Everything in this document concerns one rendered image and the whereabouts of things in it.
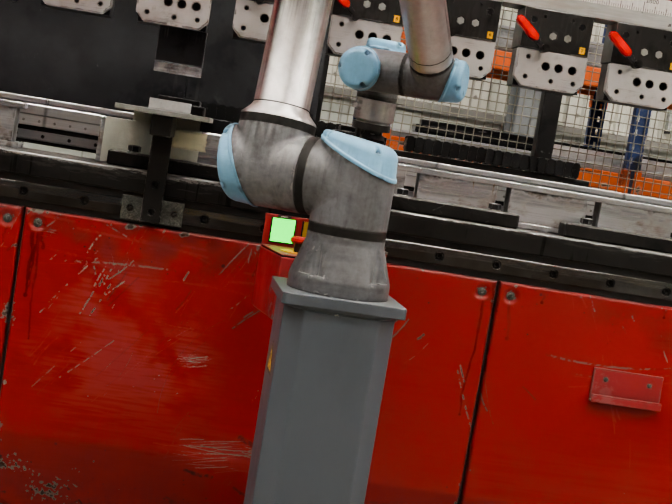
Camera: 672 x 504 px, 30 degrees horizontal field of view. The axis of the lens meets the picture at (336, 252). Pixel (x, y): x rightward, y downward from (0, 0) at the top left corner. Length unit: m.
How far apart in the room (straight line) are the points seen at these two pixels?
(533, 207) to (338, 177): 1.00
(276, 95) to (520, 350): 0.99
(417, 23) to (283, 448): 0.72
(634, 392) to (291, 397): 1.09
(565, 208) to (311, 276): 1.06
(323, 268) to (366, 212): 0.10
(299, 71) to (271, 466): 0.58
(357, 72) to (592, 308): 0.79
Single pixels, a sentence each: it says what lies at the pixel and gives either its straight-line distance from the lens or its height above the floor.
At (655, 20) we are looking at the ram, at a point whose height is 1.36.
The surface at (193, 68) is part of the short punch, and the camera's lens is 2.68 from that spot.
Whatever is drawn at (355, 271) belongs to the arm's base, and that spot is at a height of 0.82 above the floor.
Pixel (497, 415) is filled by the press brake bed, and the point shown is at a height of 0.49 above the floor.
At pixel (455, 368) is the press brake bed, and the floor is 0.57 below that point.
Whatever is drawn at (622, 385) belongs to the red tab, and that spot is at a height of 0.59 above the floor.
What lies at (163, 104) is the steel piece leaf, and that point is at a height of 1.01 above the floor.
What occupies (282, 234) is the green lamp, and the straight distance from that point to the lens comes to 2.40.
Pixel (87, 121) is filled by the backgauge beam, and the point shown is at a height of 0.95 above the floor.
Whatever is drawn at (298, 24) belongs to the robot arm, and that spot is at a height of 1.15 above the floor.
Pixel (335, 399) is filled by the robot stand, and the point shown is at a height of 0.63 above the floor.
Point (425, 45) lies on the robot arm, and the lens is 2.09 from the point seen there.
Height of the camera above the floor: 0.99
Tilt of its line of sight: 5 degrees down
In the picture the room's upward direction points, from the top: 9 degrees clockwise
